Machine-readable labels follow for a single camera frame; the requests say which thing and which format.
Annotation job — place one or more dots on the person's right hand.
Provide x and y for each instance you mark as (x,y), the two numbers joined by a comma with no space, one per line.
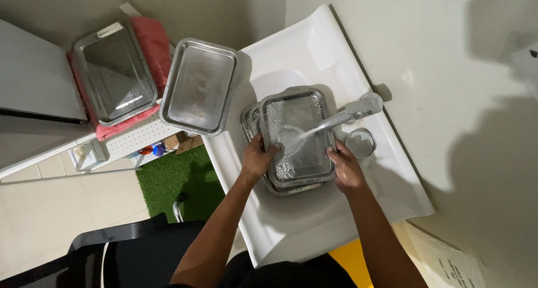
(348,170)

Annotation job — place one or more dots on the person's left hand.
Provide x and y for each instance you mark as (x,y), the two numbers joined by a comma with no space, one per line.
(255,160)

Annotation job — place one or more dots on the steel tray with water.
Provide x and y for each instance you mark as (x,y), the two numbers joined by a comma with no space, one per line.
(296,136)

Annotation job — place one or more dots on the stack of steel trays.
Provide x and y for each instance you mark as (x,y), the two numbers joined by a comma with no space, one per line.
(256,153)

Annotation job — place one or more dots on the white ceramic sink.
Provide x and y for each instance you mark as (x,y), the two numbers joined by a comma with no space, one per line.
(319,153)

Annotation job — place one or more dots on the chrome faucet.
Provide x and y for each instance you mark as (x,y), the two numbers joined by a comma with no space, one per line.
(349,113)

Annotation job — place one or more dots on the brown cardboard box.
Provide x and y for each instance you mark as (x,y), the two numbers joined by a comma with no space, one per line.
(183,141)

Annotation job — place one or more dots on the green artificial grass mat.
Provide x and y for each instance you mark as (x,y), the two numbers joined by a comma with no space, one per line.
(180,183)

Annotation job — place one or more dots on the empty rectangular steel tray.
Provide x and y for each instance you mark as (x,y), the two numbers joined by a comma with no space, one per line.
(199,86)

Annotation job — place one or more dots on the yellow object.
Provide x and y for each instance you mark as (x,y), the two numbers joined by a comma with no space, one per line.
(353,262)

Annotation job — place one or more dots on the colourful bottles under shelf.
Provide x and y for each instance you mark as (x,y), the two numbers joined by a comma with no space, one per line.
(151,150)

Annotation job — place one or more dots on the person's black clothing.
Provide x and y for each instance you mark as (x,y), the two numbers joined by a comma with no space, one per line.
(201,262)

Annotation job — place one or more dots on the white perforated shelf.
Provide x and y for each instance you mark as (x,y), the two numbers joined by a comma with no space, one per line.
(138,139)

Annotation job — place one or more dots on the white printed paper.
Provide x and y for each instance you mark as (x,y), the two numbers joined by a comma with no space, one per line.
(447,260)

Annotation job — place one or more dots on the red cloth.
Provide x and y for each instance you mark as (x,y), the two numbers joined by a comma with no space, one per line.
(153,48)

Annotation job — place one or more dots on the small white box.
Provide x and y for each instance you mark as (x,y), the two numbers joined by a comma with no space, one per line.
(90,152)

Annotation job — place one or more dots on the shiny steel tray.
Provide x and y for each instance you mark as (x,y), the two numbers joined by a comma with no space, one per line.
(113,73)

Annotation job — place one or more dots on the black chair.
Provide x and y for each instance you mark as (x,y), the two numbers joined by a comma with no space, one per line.
(96,254)

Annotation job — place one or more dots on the white appliance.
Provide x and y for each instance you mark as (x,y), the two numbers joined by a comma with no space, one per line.
(38,78)

